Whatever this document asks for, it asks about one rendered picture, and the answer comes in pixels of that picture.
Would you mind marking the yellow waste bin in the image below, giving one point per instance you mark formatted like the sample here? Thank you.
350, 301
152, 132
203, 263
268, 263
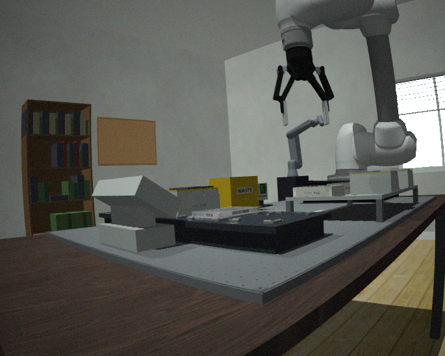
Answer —
237, 191

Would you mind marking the white multi-trough reservoir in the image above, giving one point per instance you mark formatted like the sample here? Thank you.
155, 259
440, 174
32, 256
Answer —
346, 187

